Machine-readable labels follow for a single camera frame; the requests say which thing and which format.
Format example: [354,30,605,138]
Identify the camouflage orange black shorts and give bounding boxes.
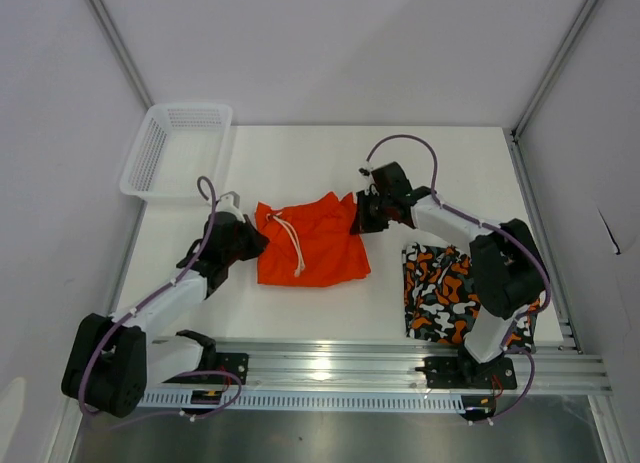
[402,242,546,353]

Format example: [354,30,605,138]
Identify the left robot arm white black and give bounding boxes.
[61,211,269,418]

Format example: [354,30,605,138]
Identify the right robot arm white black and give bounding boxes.
[351,162,549,387]

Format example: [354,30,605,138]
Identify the white plastic basket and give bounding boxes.
[119,102,233,205]

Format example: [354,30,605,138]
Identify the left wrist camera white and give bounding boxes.
[215,191,245,222]

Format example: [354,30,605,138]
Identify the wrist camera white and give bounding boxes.
[215,191,245,222]
[358,162,373,177]

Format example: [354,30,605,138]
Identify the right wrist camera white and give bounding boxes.
[358,162,373,177]

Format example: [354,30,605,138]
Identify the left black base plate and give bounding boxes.
[196,353,250,385]

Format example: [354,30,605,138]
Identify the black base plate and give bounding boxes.
[196,353,250,385]
[414,356,517,390]

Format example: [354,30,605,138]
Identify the aluminium mounting rail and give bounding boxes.
[67,337,612,395]

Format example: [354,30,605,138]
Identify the slotted cable duct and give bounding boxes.
[139,389,491,414]

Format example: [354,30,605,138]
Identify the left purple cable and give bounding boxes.
[77,176,244,427]

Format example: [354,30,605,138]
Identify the purple cable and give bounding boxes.
[77,176,244,427]
[367,134,551,424]

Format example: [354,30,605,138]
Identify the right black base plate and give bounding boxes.
[414,356,517,390]

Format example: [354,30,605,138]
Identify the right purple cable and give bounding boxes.
[367,134,551,424]

